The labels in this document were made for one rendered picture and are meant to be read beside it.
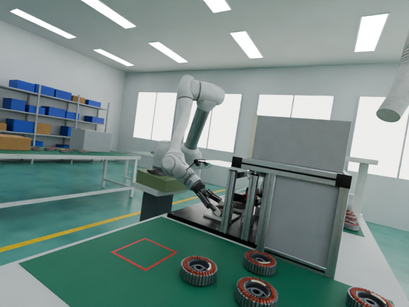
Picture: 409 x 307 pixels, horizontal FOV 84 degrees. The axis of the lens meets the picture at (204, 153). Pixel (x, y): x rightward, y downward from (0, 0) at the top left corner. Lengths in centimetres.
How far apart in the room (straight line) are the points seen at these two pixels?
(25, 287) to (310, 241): 87
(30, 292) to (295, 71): 611
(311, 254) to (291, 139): 45
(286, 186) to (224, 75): 606
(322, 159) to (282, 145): 17
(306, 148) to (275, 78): 536
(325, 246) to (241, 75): 597
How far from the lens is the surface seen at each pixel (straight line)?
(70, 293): 72
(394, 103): 227
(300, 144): 104
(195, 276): 73
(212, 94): 154
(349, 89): 607
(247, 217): 102
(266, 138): 106
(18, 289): 77
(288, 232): 98
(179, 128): 132
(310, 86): 613
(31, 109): 707
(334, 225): 94
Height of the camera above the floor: 116
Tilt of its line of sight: 3 degrees down
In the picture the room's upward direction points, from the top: 8 degrees clockwise
